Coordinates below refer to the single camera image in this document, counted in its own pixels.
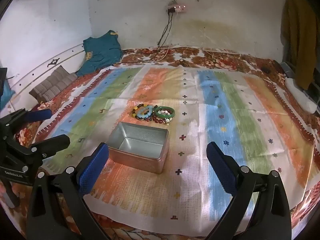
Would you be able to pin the colourful striped bedsheet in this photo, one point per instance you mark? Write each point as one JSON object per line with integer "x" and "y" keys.
{"x": 225, "y": 60}

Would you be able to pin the teal fabric piece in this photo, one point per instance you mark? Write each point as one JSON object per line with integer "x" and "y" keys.
{"x": 6, "y": 93}

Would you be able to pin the teal garment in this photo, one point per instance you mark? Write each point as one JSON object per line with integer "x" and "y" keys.
{"x": 100, "y": 52}

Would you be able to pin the silver metal tin box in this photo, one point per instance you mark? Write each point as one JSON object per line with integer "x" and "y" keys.
{"x": 140, "y": 152}

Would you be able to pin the pink wall power strip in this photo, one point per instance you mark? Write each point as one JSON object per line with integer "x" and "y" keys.
{"x": 178, "y": 8}

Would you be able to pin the striped brown cushion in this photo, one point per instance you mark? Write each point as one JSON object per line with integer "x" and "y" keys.
{"x": 53, "y": 85}

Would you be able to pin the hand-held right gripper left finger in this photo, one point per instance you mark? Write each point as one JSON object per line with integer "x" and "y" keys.
{"x": 93, "y": 171}

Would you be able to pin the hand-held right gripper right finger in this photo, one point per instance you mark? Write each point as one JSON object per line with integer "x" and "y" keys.
{"x": 221, "y": 171}

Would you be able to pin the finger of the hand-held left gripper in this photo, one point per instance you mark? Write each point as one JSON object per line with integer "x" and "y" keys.
{"x": 53, "y": 143}
{"x": 38, "y": 114}

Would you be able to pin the grey metal bed frame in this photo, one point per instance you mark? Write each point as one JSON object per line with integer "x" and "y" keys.
{"x": 287, "y": 70}

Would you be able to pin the small dark object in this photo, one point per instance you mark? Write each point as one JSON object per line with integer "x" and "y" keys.
{"x": 182, "y": 62}

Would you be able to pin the black round object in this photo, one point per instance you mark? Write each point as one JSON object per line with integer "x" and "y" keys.
{"x": 265, "y": 69}

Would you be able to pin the green jade bangle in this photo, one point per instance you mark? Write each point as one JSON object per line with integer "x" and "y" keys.
{"x": 157, "y": 113}

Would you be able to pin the white oblong object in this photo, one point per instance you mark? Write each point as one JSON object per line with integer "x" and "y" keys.
{"x": 300, "y": 95}

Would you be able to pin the striped colourful cloth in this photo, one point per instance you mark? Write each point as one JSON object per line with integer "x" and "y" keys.
{"x": 190, "y": 92}

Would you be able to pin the white headboard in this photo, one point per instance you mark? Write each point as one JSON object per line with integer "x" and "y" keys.
{"x": 37, "y": 68}

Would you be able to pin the mustard hanging cloth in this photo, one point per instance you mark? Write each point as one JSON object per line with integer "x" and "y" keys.
{"x": 298, "y": 35}

